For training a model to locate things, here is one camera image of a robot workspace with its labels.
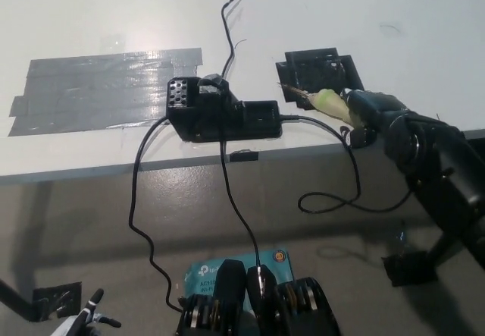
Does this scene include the black table leg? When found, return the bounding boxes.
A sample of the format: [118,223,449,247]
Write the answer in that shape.
[0,278,37,320]
[426,225,469,271]

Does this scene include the thin black cable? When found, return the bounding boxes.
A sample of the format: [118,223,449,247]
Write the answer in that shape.
[219,140,263,272]

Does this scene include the clear shiny plastic scrap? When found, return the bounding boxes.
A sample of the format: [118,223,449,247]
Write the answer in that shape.
[396,220,410,250]

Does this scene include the black robot torso blocks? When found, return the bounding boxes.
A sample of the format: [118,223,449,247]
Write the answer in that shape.
[176,259,342,336]

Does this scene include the tape-wrapped soldering iron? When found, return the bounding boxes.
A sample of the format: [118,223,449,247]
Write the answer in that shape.
[277,80,367,129]

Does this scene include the black power cable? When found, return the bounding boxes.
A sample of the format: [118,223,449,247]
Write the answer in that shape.
[128,118,185,312]

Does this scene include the black soldering station base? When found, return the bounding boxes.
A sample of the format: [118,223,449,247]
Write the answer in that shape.
[166,72,282,144]

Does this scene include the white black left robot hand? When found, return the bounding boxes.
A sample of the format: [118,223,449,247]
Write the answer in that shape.
[56,288,122,336]

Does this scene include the grey duct tape patch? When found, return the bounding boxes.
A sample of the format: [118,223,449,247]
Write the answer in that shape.
[7,47,204,138]

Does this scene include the black soldering iron cable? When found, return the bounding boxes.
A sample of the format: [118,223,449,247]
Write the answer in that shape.
[280,114,416,215]

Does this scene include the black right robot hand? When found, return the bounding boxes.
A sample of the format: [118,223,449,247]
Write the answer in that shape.
[339,87,469,177]

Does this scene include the black floor tape patch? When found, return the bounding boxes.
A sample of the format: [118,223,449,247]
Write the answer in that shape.
[381,250,439,287]
[32,281,83,322]

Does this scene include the black frayed wire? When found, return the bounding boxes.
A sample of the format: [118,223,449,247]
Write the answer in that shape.
[220,0,240,81]

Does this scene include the small black tape strip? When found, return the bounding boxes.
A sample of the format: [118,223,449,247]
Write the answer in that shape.
[229,149,259,162]

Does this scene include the teal tp-link box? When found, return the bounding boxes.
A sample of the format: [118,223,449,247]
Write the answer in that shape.
[183,248,296,310]

